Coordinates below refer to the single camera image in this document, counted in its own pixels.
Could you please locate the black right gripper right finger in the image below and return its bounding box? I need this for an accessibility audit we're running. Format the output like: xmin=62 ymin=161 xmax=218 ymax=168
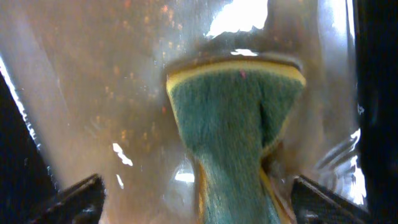
xmin=291 ymin=175 xmax=373 ymax=224

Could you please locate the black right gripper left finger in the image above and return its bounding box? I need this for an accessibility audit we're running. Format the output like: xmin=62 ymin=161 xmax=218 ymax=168
xmin=26 ymin=174 xmax=105 ymax=224

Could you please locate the green and yellow sponge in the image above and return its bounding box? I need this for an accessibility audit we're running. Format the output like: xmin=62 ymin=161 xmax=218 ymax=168
xmin=166 ymin=60 xmax=306 ymax=223

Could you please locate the black water tray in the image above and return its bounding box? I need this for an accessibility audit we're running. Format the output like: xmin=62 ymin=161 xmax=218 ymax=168
xmin=1 ymin=1 xmax=397 ymax=223

